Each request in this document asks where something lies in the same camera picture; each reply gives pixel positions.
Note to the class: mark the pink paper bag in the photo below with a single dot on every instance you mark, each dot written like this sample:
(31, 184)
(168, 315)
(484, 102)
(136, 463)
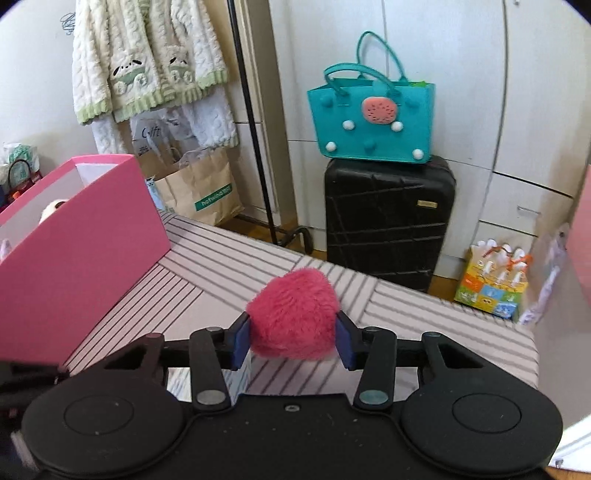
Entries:
(581, 221)

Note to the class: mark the brown paper bag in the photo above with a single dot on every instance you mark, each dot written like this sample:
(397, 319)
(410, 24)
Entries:
(203, 184)

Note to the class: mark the pink cardboard box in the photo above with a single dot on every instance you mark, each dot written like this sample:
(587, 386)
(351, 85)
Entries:
(92, 258)

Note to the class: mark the black suitcase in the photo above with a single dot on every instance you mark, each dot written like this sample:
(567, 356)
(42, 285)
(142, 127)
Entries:
(388, 221)

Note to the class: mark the teal felt tote bag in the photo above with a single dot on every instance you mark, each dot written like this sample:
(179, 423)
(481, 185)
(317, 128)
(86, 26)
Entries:
(351, 110)

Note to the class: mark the pink fluffy pompom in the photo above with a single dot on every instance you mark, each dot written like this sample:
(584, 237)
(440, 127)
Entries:
(295, 316)

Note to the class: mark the white panda plush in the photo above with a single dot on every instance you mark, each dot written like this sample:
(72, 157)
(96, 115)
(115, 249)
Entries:
(53, 210)

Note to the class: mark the colourful bottle pack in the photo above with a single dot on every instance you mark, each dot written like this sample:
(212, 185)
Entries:
(491, 286)

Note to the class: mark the woven basket bag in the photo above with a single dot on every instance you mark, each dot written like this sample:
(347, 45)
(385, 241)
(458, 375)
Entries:
(21, 181)

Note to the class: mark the white and green plastic bag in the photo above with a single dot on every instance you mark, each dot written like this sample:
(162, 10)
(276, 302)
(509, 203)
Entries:
(21, 153)

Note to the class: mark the white paper gift bag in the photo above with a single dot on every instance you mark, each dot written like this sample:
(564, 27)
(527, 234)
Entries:
(150, 138)

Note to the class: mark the striped table cloth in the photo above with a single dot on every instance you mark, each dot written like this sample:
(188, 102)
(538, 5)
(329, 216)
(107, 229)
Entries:
(415, 323)

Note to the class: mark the clear plastic bag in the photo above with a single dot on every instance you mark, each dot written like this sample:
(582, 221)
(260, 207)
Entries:
(547, 277)

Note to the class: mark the beige wooden cabinet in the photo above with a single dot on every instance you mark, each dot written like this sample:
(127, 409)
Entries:
(263, 69)

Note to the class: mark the black clothes rack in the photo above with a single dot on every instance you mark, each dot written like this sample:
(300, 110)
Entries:
(249, 115)

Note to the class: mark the white wardrobe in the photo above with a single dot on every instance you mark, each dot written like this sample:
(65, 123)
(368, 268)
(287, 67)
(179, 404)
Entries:
(461, 46)

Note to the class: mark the white and green fluffy cardigan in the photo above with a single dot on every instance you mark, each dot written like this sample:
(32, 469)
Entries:
(138, 46)

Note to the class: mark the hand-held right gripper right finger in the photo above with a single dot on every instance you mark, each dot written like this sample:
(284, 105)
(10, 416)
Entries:
(345, 341)

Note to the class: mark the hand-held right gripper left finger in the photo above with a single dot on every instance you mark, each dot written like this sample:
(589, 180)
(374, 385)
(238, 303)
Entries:
(241, 341)

